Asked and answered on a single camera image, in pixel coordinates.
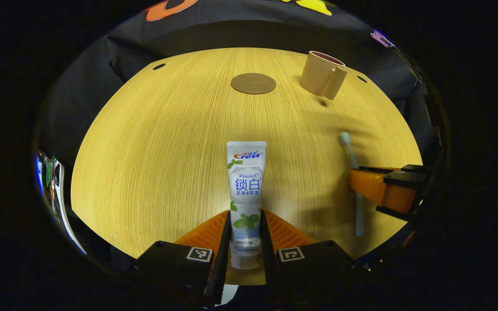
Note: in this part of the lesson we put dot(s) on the black backdrop cloth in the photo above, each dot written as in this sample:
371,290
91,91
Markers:
231,30

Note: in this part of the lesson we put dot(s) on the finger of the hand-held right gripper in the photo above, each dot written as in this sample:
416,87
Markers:
415,169
374,188

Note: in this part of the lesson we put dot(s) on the white toothpaste tube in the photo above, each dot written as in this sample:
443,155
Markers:
246,185

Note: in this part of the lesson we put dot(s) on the pale blue toothbrush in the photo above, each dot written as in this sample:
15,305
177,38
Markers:
359,216

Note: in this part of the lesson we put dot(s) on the round brown coaster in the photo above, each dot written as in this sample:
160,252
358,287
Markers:
253,83

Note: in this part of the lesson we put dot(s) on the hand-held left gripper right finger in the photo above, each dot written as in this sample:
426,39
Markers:
268,263

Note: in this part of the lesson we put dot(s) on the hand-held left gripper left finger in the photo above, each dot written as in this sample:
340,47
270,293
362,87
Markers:
223,259

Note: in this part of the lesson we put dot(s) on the beige cup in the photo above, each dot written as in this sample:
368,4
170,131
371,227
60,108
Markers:
318,75

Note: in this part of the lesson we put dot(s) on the white side table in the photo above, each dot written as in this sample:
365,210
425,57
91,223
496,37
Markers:
65,216

